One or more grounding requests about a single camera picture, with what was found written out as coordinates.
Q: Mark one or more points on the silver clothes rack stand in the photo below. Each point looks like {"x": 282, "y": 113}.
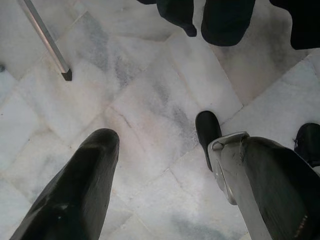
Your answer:
{"x": 43, "y": 35}

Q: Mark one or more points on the black knit shirt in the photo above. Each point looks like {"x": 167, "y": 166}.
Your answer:
{"x": 225, "y": 22}

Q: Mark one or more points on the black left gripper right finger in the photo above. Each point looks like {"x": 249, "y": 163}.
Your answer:
{"x": 275, "y": 187}

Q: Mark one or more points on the black robot foot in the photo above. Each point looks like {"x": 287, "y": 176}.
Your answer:
{"x": 310, "y": 142}
{"x": 207, "y": 130}

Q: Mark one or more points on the black left robot foot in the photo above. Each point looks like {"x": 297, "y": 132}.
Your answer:
{"x": 207, "y": 130}

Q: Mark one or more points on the black right robot foot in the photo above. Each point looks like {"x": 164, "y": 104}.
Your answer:
{"x": 310, "y": 142}

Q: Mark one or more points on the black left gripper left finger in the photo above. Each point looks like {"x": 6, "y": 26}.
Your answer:
{"x": 75, "y": 187}

